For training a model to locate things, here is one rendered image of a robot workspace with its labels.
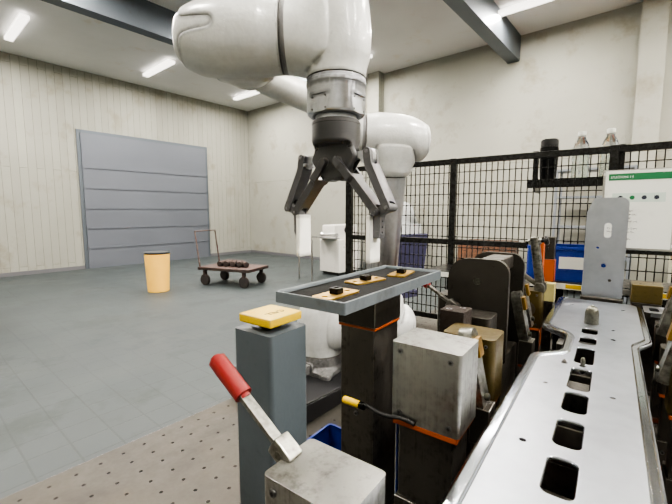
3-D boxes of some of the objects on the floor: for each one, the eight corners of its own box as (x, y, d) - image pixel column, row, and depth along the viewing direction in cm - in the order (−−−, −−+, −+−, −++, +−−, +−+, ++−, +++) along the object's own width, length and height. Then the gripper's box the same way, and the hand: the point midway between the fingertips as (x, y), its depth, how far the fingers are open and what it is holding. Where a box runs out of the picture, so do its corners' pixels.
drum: (175, 290, 621) (174, 251, 614) (151, 294, 592) (149, 253, 585) (165, 287, 647) (163, 249, 640) (141, 291, 618) (139, 251, 611)
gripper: (261, 126, 62) (264, 255, 65) (397, 99, 48) (394, 268, 50) (293, 133, 68) (294, 252, 71) (422, 112, 54) (419, 262, 56)
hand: (336, 252), depth 60 cm, fingers open, 13 cm apart
